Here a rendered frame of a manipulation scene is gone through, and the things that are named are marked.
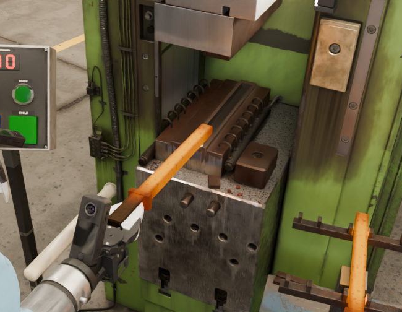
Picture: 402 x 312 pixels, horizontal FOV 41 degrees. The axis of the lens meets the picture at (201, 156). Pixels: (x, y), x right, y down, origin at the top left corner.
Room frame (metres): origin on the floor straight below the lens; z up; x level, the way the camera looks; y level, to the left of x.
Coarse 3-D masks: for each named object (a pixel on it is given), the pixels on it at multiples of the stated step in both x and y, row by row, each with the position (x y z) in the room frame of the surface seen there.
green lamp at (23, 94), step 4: (20, 88) 1.25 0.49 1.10; (24, 88) 1.25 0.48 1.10; (16, 92) 1.25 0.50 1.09; (20, 92) 1.25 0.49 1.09; (24, 92) 1.25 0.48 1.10; (28, 92) 1.25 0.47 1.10; (16, 96) 1.24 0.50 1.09; (20, 96) 1.24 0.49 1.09; (24, 96) 1.24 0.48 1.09; (28, 96) 1.24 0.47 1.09; (20, 100) 1.24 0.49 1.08; (24, 100) 1.24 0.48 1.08; (28, 100) 1.24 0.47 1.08
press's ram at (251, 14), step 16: (160, 0) 1.23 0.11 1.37; (176, 0) 1.21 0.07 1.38; (192, 0) 1.19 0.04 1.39; (208, 0) 1.18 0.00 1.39; (224, 0) 1.16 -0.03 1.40; (240, 0) 1.15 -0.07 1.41; (256, 0) 1.14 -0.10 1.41; (272, 0) 1.25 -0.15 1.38; (240, 16) 1.15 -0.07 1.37; (256, 16) 1.14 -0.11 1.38
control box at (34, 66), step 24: (0, 48) 1.30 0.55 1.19; (24, 48) 1.31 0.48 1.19; (48, 48) 1.31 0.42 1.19; (0, 72) 1.27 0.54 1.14; (24, 72) 1.28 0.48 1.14; (48, 72) 1.28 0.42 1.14; (0, 96) 1.24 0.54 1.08; (48, 96) 1.25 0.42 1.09; (0, 120) 1.21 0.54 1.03; (48, 120) 1.22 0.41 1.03; (0, 144) 1.18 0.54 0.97; (24, 144) 1.18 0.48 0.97; (48, 144) 1.18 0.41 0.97
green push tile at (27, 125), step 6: (12, 120) 1.20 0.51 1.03; (18, 120) 1.21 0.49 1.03; (24, 120) 1.21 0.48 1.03; (30, 120) 1.21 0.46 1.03; (36, 120) 1.21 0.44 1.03; (12, 126) 1.20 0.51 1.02; (18, 126) 1.20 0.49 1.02; (24, 126) 1.20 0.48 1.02; (30, 126) 1.20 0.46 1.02; (36, 126) 1.20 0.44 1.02; (24, 132) 1.19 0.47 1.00; (30, 132) 1.19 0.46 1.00; (36, 132) 1.19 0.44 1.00; (30, 138) 1.18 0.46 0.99; (36, 138) 1.19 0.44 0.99
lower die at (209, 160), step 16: (240, 80) 1.57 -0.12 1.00; (208, 96) 1.49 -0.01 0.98; (224, 96) 1.48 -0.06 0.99; (256, 96) 1.49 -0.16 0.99; (192, 112) 1.39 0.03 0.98; (208, 112) 1.37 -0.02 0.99; (240, 112) 1.38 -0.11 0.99; (256, 112) 1.41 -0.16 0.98; (176, 128) 1.29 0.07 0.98; (192, 128) 1.28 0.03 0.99; (224, 128) 1.28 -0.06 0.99; (160, 144) 1.22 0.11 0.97; (176, 144) 1.20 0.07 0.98; (208, 144) 1.19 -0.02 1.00; (224, 144) 1.20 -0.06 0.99; (192, 160) 1.18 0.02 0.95; (208, 160) 1.17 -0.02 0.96; (224, 160) 1.17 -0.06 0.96
